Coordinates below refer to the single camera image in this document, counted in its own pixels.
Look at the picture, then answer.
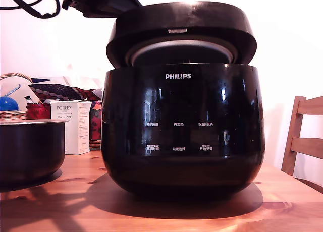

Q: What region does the black Philips rice cooker body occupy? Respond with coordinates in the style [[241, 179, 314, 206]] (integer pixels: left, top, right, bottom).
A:
[[100, 62, 266, 202]]

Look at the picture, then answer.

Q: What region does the red container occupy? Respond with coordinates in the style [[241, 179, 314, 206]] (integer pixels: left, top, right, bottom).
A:
[[25, 102, 52, 120]]

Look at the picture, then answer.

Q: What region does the red floral tin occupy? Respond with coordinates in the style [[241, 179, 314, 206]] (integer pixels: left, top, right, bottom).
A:
[[89, 100, 103, 142]]

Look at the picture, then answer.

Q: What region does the dark patterned cloth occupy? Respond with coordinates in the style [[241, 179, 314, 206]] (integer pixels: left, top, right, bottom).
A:
[[28, 82, 102, 102]]

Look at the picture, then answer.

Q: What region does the black cable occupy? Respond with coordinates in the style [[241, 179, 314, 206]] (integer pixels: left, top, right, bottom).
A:
[[3, 0, 62, 19], [0, 0, 50, 11]]

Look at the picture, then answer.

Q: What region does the black rice cooker lid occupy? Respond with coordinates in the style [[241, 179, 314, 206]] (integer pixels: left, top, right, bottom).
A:
[[105, 1, 258, 68]]

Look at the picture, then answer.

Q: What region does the wooden chair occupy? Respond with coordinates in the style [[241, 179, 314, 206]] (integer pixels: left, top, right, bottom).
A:
[[281, 95, 323, 188]]

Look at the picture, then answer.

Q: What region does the blue ball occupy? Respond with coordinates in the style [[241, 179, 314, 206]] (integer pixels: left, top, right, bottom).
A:
[[0, 96, 20, 112]]

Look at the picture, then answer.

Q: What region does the black inner cooking pot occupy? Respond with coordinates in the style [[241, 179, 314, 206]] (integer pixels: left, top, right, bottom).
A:
[[0, 119, 67, 188]]

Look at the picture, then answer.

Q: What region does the white Porlex box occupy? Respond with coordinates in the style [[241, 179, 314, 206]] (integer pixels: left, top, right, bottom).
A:
[[50, 99, 92, 156]]

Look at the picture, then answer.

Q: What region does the wicker basket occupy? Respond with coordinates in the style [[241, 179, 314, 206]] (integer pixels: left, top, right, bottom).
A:
[[0, 72, 34, 122]]

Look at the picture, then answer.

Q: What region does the white pouch with blue stripe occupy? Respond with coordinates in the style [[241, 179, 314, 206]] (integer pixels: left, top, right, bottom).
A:
[[0, 77, 41, 104]]

